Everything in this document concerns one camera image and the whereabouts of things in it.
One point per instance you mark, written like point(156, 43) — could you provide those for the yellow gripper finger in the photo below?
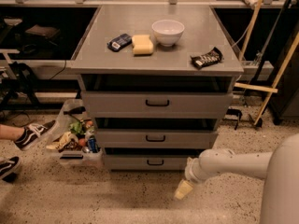
point(183, 189)

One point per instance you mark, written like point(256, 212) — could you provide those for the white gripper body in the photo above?
point(192, 173)

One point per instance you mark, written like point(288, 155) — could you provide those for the grey bottom drawer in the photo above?
point(155, 163)

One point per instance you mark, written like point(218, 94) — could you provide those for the grey drawer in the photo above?
point(155, 138)
point(119, 104)
point(155, 163)

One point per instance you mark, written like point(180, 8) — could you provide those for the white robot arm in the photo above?
point(278, 169)

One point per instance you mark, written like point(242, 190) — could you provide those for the grey middle drawer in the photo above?
point(155, 138)

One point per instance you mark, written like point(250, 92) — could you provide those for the grey drawer cabinet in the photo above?
point(156, 81)

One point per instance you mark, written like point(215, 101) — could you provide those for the grey top drawer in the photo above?
point(119, 104)

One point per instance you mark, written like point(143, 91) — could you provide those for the blue soda can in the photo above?
point(92, 145)

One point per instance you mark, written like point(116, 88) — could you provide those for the orange fruit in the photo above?
point(82, 142)

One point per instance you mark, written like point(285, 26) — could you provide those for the black candy bar wrapper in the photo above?
point(213, 57)

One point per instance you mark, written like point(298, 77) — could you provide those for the clear plastic bin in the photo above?
point(72, 111)

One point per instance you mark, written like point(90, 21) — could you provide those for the green produce item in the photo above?
point(76, 128)

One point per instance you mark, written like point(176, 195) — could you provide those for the crinkled snack bag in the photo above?
point(64, 140)

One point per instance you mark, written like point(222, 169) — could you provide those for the yellow sponge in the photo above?
point(142, 45)

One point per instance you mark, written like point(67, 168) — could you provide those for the white bowl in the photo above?
point(167, 32)

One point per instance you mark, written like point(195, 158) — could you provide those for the blue snack packet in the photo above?
point(119, 42)

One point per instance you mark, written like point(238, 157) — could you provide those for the black white sneaker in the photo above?
point(33, 133)
point(9, 168)

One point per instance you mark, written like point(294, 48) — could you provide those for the person's lower leg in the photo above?
point(10, 133)

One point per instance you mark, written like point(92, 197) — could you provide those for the brown box on shelf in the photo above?
point(46, 32)

